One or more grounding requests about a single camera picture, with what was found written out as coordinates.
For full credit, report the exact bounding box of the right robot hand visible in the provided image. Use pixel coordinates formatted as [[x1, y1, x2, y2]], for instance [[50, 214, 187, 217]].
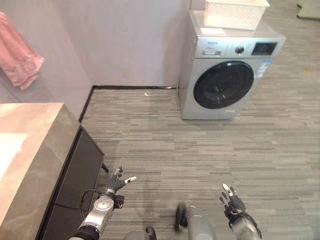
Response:
[[219, 183, 247, 212]]

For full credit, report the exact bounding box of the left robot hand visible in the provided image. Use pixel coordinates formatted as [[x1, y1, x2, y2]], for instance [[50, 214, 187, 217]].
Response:
[[108, 165, 137, 193]]

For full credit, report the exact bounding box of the white sink basin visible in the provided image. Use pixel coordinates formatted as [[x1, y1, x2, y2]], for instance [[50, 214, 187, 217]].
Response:
[[0, 132, 29, 179]]

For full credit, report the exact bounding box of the pink hanging towel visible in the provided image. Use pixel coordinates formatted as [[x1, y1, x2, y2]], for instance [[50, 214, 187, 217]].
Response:
[[0, 11, 45, 91]]

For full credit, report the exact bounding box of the black vanity cabinet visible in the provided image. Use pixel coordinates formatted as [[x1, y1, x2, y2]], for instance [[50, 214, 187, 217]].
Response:
[[37, 124, 110, 240]]

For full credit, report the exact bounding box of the silver robot leg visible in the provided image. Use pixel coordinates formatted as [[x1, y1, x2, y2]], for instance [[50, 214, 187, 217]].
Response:
[[186, 206, 216, 240]]

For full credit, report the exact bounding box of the dark robot foot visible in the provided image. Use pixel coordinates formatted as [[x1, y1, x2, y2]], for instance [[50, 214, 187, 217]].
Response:
[[174, 201, 189, 233]]

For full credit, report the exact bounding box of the stone vanity counter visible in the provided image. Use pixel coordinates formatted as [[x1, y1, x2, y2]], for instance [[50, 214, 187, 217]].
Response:
[[0, 102, 82, 240]]

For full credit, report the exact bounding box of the silver front-load washing machine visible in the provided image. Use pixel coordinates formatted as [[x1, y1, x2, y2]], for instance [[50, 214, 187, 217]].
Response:
[[178, 9, 287, 121]]

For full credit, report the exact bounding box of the white plastic basket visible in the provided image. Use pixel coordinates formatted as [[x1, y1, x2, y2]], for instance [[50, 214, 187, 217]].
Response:
[[204, 0, 271, 32]]

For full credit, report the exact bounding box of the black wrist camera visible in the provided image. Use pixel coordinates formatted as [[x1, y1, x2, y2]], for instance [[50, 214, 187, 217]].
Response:
[[113, 194, 125, 209]]

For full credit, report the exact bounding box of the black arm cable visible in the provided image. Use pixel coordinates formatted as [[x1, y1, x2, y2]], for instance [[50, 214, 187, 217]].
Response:
[[79, 189, 108, 223]]

